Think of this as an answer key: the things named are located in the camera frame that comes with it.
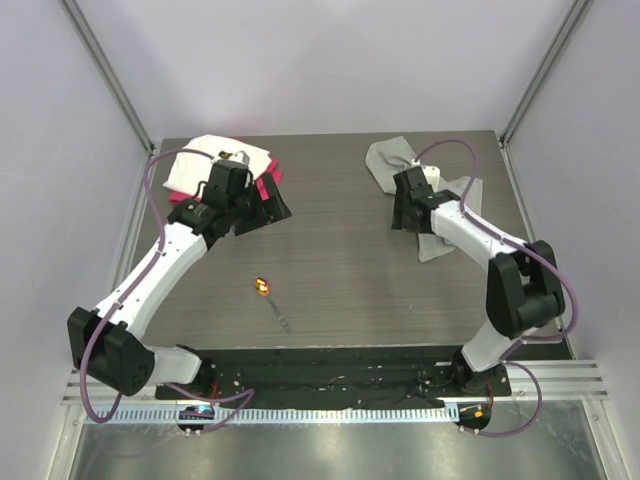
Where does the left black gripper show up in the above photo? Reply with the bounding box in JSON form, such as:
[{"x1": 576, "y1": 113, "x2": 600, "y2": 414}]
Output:
[{"x1": 228, "y1": 173, "x2": 290, "y2": 236}]

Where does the grey cloth napkin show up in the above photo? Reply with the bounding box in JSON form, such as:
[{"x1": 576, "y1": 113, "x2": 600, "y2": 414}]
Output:
[{"x1": 365, "y1": 136, "x2": 471, "y2": 263}]

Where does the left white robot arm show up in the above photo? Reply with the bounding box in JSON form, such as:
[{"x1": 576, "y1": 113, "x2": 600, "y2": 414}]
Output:
[{"x1": 67, "y1": 160, "x2": 291, "y2": 399}]

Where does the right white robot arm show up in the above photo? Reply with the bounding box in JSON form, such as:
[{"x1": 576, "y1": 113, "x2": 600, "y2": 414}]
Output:
[{"x1": 392, "y1": 166, "x2": 566, "y2": 395}]

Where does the white folded cloth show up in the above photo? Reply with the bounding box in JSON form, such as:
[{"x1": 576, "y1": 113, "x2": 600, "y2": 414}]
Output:
[{"x1": 163, "y1": 133, "x2": 273, "y2": 194}]

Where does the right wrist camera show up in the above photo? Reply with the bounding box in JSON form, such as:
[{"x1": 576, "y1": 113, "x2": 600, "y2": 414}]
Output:
[{"x1": 411, "y1": 159, "x2": 441, "y2": 191}]

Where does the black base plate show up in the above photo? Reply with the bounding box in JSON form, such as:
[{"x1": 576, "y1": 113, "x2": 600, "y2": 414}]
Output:
[{"x1": 154, "y1": 344, "x2": 515, "y2": 410}]

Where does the aluminium frame rail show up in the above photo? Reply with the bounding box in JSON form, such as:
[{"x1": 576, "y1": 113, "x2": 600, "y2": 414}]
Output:
[{"x1": 62, "y1": 359, "x2": 610, "y2": 426}]

